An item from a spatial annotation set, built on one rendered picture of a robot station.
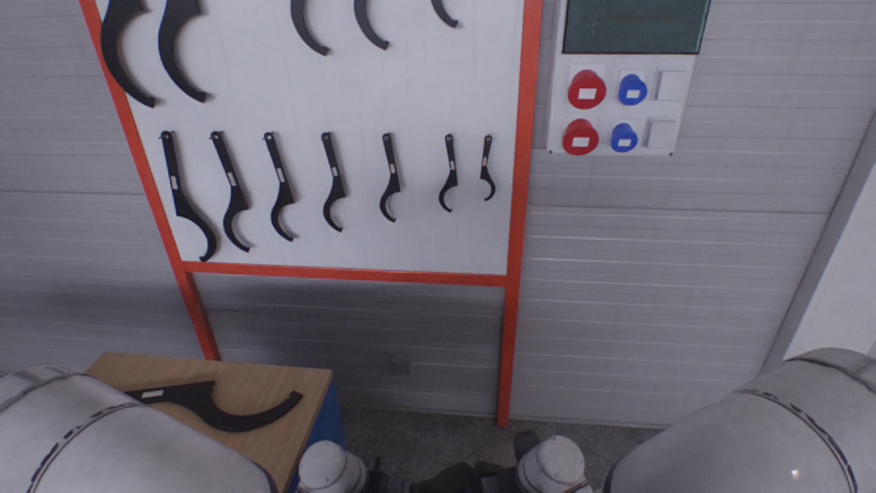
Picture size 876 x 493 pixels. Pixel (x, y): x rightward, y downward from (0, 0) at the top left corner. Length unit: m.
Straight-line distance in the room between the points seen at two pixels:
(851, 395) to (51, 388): 0.71
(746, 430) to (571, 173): 1.26
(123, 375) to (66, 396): 1.05
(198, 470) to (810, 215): 1.92
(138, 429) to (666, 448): 0.45
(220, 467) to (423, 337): 1.64
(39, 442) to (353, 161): 1.28
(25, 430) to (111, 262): 1.96
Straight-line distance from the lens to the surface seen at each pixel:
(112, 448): 0.46
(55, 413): 0.52
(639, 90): 1.38
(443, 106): 1.49
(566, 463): 0.98
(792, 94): 1.78
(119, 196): 2.22
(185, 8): 1.68
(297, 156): 1.68
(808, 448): 0.47
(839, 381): 0.54
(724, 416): 0.47
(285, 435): 1.24
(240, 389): 1.38
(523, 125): 1.50
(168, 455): 0.45
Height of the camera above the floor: 1.89
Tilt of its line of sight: 28 degrees down
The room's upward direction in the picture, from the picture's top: 1 degrees counter-clockwise
